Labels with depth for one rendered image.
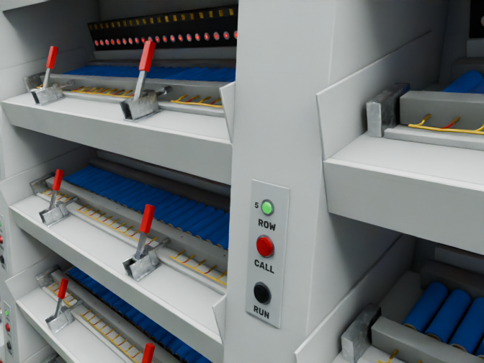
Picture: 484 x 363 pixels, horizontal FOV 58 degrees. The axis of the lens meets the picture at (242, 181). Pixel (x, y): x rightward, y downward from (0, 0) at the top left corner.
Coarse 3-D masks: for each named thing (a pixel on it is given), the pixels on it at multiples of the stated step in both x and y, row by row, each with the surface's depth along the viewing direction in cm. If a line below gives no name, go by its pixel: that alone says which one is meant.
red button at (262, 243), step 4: (260, 240) 36; (264, 240) 36; (268, 240) 36; (256, 244) 37; (260, 244) 36; (264, 244) 36; (268, 244) 36; (260, 248) 37; (264, 248) 36; (268, 248) 36; (260, 252) 37; (264, 252) 36; (268, 252) 36
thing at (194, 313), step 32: (64, 160) 89; (128, 160) 82; (32, 192) 86; (224, 192) 65; (32, 224) 76; (64, 224) 72; (64, 256) 71; (96, 256) 61; (128, 256) 60; (128, 288) 55; (160, 288) 52; (192, 288) 51; (160, 320) 52; (192, 320) 47; (224, 320) 42
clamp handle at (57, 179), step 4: (56, 172) 73; (60, 172) 73; (56, 176) 73; (60, 176) 73; (56, 180) 73; (60, 180) 73; (56, 184) 73; (52, 188) 73; (56, 188) 73; (56, 192) 73; (52, 196) 73; (52, 200) 73; (52, 204) 73; (52, 208) 73
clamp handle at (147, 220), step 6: (144, 210) 55; (150, 210) 55; (144, 216) 55; (150, 216) 55; (144, 222) 55; (150, 222) 55; (144, 228) 55; (150, 228) 55; (144, 234) 55; (144, 240) 55; (138, 246) 55; (138, 252) 55; (138, 258) 55
